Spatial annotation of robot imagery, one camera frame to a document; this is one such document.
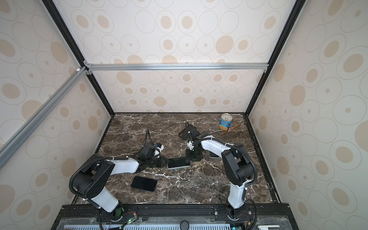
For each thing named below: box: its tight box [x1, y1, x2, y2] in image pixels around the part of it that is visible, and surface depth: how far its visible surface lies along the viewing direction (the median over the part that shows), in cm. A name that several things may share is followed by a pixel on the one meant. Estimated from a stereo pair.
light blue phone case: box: [167, 156, 192, 170], surface depth 91 cm
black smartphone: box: [131, 175, 158, 192], surface depth 89 cm
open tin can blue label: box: [218, 113, 233, 131], surface depth 105 cm
